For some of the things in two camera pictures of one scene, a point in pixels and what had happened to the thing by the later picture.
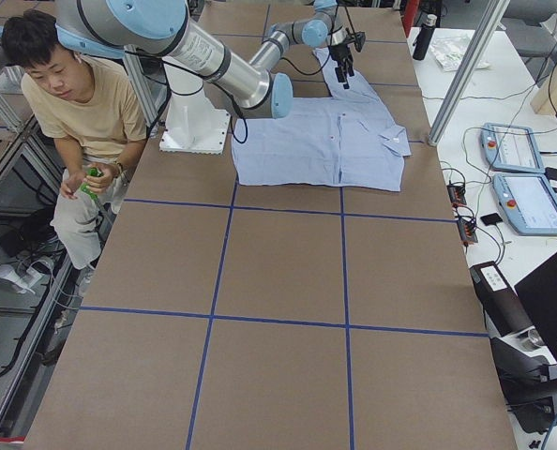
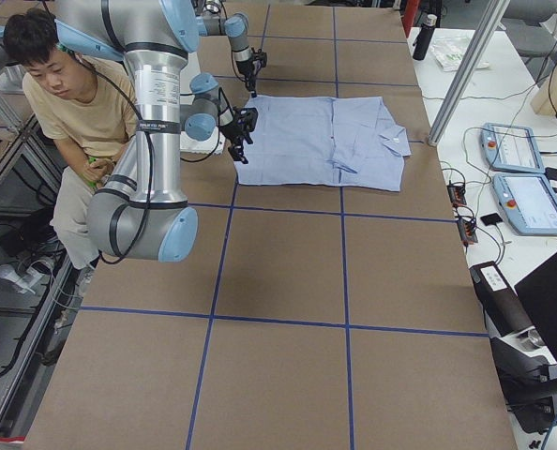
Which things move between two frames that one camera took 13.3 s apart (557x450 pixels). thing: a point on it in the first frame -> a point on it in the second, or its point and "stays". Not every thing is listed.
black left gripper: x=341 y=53 -> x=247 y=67
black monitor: x=550 y=293 stays
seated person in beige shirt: x=95 y=119 stays
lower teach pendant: x=530 y=204 stays
